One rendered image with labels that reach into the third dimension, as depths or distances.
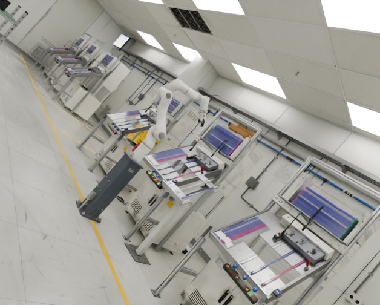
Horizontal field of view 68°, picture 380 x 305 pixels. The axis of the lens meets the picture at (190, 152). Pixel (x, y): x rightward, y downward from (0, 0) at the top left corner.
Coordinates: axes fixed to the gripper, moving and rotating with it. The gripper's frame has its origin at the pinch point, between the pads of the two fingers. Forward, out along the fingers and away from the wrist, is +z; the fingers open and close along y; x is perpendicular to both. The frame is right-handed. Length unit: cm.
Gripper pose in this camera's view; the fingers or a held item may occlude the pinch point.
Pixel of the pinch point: (200, 123)
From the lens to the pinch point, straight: 307.3
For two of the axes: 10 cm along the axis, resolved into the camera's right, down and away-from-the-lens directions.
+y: -2.6, -5.9, 7.6
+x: -9.6, 0.5, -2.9
